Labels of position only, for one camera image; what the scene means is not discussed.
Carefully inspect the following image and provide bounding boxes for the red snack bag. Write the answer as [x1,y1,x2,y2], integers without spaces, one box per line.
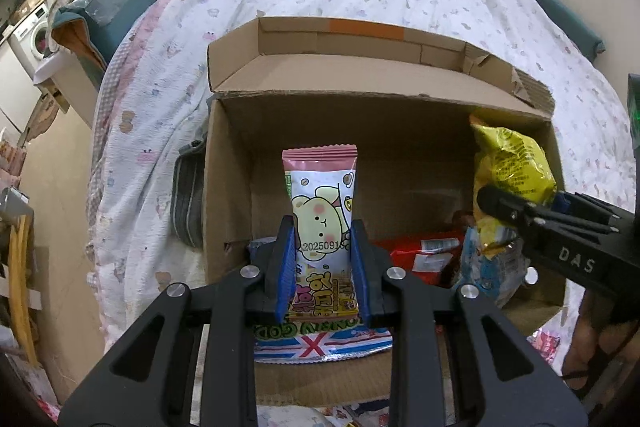
[374,228,465,287]

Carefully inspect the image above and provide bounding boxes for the yellow snack bag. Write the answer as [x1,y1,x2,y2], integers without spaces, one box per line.
[470,116,556,259]

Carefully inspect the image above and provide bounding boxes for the light blue snack bag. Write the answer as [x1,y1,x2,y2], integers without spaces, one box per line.
[454,228,530,308]

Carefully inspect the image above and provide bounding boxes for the blue white gummy bag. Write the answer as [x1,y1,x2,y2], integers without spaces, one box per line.
[254,320,393,365]

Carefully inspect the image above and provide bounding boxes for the pink cartoon candy packet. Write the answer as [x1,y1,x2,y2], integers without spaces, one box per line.
[282,144,358,322]

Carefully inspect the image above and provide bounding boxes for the brown cardboard box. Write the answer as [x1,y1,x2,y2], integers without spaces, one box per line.
[202,16,566,407]

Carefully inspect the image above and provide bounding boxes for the red pink cartoon packet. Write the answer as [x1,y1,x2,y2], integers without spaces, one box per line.
[528,329,561,365]

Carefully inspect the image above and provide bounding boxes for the person's right hand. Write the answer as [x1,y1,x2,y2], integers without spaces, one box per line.
[562,291,639,395]

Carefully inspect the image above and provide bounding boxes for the dark striped garment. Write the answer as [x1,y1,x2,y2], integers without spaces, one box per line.
[170,139,206,249]

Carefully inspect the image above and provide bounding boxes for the white patterned bed quilt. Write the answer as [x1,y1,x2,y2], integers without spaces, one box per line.
[84,0,637,427]

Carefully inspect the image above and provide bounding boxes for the wooden yellow rack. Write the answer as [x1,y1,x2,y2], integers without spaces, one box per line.
[8,215,41,369]

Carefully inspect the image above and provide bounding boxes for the white storage bin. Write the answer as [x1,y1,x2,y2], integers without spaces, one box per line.
[32,50,100,128]

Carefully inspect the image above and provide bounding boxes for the teal orange folded blanket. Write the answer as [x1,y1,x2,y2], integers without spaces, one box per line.
[50,0,156,72]

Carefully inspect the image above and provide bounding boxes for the white washing machine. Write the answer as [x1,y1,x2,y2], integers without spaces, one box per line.
[9,2,51,77]

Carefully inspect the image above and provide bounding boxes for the teal cushion by wall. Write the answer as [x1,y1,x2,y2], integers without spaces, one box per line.
[535,0,606,63]

